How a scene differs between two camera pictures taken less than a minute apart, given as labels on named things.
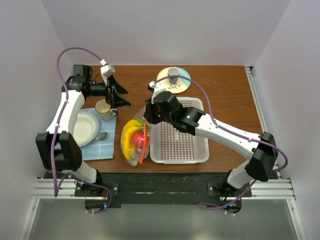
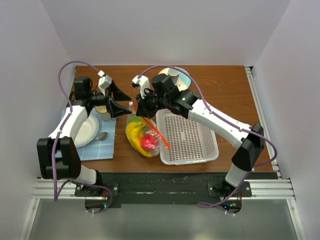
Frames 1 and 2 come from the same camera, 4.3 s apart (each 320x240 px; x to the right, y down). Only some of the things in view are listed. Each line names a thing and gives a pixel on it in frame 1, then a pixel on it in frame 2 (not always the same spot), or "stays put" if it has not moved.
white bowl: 85,128 stays put
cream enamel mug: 103,109 stays put
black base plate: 129,188 stays put
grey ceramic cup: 173,71 stays put
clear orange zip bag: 135,139 → 144,135
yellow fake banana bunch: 129,149 → 134,131
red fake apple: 138,139 → 149,142
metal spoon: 102,136 stays put
